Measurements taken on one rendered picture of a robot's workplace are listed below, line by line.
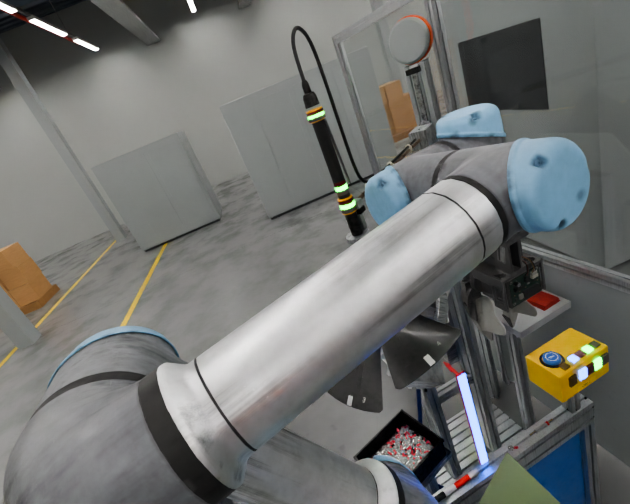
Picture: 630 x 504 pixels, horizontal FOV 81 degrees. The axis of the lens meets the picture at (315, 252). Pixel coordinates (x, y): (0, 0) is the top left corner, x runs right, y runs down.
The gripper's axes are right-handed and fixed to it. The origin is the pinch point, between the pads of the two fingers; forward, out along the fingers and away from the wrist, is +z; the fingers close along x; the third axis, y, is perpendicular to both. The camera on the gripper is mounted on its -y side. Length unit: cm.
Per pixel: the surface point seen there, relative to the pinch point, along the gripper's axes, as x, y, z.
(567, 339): 33, -17, 36
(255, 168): 58, -596, 48
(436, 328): 6.1, -32.3, 24.5
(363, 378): -15, -50, 43
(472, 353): 32, -59, 71
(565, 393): 22.6, -9.4, 41.8
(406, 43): 56, -90, -44
